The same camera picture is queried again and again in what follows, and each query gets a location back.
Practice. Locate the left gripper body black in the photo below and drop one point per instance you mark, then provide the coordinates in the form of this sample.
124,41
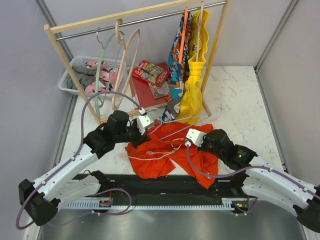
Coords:
135,137

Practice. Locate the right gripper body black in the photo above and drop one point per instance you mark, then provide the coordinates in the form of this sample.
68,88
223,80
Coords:
205,145

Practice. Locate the orange shorts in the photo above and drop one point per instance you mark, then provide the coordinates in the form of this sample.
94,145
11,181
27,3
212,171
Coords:
166,149

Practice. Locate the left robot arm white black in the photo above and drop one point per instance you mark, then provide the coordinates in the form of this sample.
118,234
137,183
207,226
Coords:
43,197

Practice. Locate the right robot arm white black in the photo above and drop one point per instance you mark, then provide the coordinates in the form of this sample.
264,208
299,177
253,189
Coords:
261,179

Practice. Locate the yellow shorts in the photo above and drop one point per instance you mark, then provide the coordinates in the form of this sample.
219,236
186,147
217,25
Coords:
191,103

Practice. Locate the colourful patterned shorts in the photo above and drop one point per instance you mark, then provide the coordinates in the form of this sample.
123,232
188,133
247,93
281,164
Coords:
176,79

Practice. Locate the mint green plastic hanger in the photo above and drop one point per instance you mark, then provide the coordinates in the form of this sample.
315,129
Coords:
97,102

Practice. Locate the light wooden hanger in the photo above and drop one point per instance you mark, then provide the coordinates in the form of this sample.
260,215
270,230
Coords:
132,44

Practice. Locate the orange plastic hanger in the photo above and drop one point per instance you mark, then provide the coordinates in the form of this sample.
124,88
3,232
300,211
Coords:
183,35

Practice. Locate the wooden hanger with yellow shorts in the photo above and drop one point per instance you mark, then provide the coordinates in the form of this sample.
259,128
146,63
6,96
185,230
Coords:
200,19

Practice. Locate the large red book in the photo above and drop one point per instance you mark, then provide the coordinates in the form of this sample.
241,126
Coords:
144,94

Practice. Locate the small illustrated booklet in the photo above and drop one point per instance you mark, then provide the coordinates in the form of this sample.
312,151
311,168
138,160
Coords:
159,91

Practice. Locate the white plastic laundry basket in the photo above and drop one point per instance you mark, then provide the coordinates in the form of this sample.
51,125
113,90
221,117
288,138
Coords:
80,61

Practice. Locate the grey garment in basket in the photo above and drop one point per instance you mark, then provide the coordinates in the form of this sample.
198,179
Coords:
85,75

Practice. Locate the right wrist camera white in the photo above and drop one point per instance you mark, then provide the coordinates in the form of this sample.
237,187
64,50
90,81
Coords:
194,137

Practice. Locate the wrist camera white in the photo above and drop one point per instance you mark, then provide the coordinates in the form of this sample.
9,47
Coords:
194,137
144,121

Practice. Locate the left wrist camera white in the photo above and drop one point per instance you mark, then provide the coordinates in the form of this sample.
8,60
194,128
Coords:
144,121

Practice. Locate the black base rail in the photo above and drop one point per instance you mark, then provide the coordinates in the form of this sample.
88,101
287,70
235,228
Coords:
171,190

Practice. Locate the white slotted cable duct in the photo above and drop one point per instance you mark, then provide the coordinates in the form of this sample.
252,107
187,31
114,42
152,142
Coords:
95,204

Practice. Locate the wooden clothes rack frame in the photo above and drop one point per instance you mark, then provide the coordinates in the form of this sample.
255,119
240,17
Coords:
51,31

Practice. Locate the metal hanging rail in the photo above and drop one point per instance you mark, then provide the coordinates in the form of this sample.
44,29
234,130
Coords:
135,22

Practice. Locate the aluminium corner post left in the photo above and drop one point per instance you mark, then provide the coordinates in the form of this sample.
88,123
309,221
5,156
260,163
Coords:
69,103

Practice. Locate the aluminium corner post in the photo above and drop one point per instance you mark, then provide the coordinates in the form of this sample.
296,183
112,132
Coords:
275,35
69,103

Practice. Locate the aluminium corner post right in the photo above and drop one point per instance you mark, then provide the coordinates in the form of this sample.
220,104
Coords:
275,35

